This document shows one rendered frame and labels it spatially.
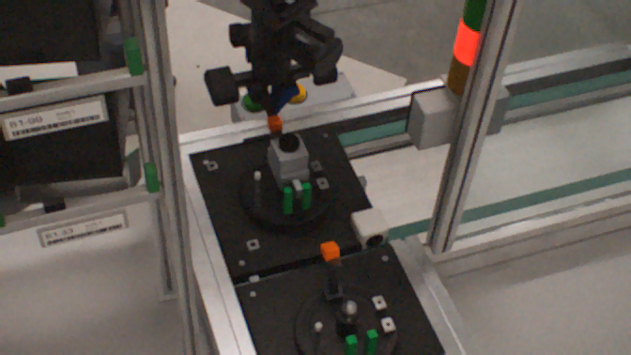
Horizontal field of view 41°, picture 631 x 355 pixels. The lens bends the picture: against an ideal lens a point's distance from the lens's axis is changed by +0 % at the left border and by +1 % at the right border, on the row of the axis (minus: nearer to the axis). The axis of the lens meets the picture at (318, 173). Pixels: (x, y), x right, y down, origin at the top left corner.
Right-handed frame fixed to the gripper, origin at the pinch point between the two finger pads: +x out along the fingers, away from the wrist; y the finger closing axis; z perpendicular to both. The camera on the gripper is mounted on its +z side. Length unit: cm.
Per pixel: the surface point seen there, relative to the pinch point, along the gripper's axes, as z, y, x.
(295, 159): -11.1, -0.2, 1.0
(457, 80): -21.1, -16.8, -19.1
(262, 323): -28.8, 10.1, 12.1
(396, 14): 135, -92, 110
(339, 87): 12.5, -16.6, 13.4
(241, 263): -18.6, 10.0, 12.1
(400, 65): 109, -83, 110
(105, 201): -29.7, 26.8, -22.0
